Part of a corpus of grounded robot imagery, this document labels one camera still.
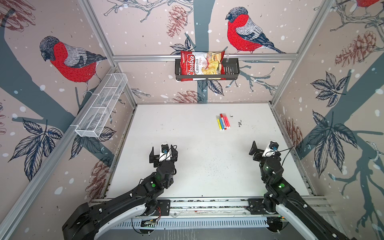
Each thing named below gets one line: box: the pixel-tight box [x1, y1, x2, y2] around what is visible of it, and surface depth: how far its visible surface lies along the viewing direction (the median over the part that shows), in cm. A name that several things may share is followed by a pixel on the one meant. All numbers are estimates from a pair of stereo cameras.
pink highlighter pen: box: [223, 114, 231, 128], surface depth 112 cm
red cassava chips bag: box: [181, 77, 226, 82], surface depth 92 cm
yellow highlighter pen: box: [216, 115, 222, 130], surface depth 112 cm
